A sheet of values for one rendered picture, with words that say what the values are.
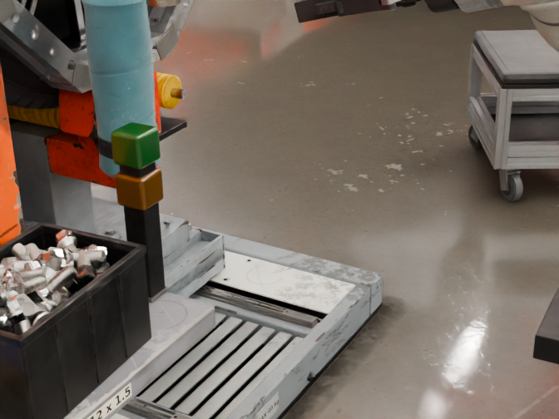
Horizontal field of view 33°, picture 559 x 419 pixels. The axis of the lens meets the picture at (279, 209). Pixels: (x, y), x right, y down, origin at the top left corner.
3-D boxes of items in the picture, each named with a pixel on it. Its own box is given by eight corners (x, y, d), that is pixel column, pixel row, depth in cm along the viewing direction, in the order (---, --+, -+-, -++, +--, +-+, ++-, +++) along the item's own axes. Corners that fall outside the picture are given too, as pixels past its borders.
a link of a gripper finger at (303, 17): (344, 13, 134) (342, 14, 134) (300, 22, 138) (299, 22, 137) (339, -8, 133) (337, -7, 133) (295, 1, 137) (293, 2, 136)
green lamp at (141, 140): (134, 153, 109) (131, 120, 107) (162, 159, 107) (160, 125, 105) (111, 165, 106) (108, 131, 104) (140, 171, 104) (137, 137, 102)
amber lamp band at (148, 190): (137, 193, 111) (135, 160, 109) (165, 199, 109) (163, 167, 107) (116, 205, 108) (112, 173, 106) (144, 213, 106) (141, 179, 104)
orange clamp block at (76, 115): (56, 74, 146) (56, 131, 149) (96, 81, 143) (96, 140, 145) (87, 70, 152) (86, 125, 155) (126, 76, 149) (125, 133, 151)
